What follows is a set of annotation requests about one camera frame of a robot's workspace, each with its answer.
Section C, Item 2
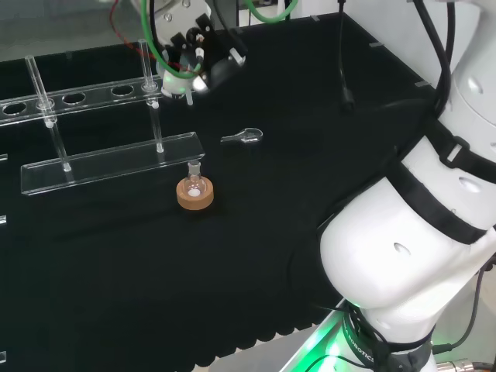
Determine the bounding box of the cork ring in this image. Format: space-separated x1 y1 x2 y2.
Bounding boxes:
176 176 215 212

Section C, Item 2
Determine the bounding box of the clear glass weighing funnel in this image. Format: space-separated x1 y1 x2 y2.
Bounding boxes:
220 127 264 145

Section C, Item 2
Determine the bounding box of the red cable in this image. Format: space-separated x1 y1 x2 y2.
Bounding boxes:
108 2 183 71

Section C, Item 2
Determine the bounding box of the small round-bottom glass flask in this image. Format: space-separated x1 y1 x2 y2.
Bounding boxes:
184 160 205 198

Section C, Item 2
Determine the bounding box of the black cable bundle on arm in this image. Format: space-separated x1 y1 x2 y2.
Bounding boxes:
412 0 460 117

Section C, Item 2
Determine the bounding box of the clear acrylic funnel stand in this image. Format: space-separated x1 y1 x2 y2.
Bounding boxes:
0 40 205 197

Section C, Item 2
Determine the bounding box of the black bench cloth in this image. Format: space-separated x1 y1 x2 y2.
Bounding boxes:
0 11 441 369

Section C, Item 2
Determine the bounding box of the translucent plastic funnel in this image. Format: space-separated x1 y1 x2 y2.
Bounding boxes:
160 71 212 106

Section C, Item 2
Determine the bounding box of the green cable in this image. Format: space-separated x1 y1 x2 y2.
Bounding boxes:
139 0 203 75
246 0 300 23

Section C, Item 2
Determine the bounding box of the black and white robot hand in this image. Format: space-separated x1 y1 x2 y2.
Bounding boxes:
131 0 249 98

